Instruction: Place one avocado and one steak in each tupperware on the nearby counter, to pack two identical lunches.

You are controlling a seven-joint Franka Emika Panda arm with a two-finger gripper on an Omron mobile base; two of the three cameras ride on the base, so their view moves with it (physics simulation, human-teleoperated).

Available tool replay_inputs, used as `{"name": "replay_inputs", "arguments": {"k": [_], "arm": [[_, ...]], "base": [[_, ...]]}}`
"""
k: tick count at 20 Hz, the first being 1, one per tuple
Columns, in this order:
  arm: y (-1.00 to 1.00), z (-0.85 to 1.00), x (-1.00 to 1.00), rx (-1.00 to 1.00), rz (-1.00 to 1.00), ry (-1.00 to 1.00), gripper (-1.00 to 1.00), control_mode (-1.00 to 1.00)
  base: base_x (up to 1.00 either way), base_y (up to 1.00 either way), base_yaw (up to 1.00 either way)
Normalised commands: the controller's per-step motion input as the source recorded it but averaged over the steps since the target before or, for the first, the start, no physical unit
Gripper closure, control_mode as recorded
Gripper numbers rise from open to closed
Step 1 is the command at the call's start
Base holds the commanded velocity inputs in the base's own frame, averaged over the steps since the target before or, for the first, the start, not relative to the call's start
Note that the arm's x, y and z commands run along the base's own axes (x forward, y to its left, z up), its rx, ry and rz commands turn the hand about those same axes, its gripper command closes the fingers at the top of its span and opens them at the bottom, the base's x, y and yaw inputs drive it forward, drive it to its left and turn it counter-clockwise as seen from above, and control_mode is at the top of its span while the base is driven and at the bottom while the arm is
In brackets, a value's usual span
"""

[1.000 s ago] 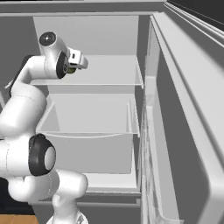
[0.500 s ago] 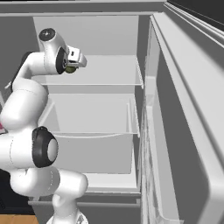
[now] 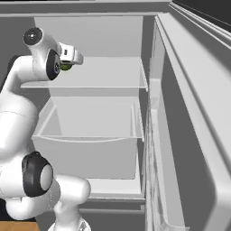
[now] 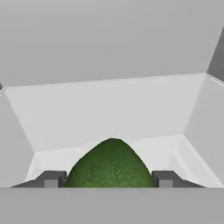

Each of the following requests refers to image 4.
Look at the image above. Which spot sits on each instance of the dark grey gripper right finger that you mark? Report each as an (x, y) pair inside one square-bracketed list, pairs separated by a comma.
[(164, 176)]

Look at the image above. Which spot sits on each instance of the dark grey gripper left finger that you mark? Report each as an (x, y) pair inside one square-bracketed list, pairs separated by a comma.
[(49, 177)]

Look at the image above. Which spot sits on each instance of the green avocado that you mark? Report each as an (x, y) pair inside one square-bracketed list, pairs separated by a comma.
[(110, 166)]

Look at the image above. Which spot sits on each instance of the white tupperware container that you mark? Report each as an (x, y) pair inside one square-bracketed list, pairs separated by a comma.
[(110, 116)]

